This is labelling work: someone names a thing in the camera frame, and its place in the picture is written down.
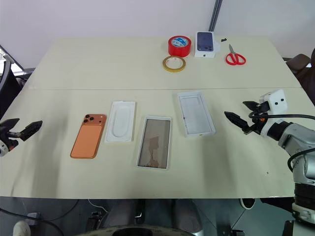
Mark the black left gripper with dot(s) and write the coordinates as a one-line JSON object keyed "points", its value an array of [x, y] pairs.
{"points": [[11, 137]]}

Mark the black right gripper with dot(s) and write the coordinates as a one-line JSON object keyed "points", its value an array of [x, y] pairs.
{"points": [[258, 123]]}

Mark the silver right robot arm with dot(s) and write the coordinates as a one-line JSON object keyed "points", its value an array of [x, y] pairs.
{"points": [[295, 137]]}

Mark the white empty phone box half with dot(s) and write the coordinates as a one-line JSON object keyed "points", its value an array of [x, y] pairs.
{"points": [[196, 114]]}

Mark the white box with purple phone print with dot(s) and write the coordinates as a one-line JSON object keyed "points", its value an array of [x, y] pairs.
{"points": [[205, 44]]}

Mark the phone box tray with screen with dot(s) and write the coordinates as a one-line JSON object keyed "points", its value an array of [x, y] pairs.
{"points": [[154, 142]]}

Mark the black chair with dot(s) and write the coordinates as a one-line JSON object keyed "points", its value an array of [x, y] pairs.
{"points": [[8, 83]]}

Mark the orange smartphone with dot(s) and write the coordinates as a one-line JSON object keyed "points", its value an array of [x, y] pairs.
{"points": [[88, 138]]}

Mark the brown chair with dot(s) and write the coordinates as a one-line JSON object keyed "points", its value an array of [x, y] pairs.
{"points": [[304, 66]]}

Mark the small black clip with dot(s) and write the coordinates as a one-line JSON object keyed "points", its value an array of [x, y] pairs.
{"points": [[223, 39]]}

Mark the yellow tape roll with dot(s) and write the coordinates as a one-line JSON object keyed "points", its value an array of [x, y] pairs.
{"points": [[173, 64]]}

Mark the white round object under table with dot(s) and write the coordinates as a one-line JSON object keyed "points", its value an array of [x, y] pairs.
{"points": [[247, 202]]}

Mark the red tape roll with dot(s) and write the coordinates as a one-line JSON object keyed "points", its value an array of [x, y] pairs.
{"points": [[179, 46]]}

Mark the white moulded tray insert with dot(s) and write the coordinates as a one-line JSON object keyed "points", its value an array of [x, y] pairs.
{"points": [[121, 123]]}

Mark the black metal pole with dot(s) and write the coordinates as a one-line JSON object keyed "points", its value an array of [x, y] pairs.
{"points": [[214, 14]]}

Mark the white shoe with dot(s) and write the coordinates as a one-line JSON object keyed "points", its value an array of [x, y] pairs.
{"points": [[21, 228]]}

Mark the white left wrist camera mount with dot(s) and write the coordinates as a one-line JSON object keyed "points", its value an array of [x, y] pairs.
{"points": [[3, 150]]}

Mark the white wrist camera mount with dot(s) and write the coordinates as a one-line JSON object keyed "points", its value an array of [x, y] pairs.
{"points": [[278, 100], [3, 150]]}

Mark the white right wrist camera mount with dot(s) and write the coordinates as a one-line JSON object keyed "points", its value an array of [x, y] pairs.
{"points": [[278, 100]]}

